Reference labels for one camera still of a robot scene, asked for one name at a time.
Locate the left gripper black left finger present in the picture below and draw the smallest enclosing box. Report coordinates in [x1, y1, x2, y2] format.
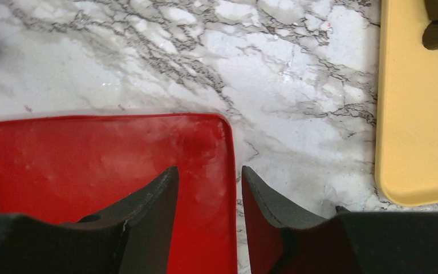
[0, 166, 179, 273]

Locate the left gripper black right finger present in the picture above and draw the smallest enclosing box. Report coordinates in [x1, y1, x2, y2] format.
[242, 166, 438, 273]

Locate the red box lid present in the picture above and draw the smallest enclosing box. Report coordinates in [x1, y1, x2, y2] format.
[0, 114, 238, 273]

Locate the yellow plastic tray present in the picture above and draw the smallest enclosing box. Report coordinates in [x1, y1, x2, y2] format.
[375, 1, 438, 207]

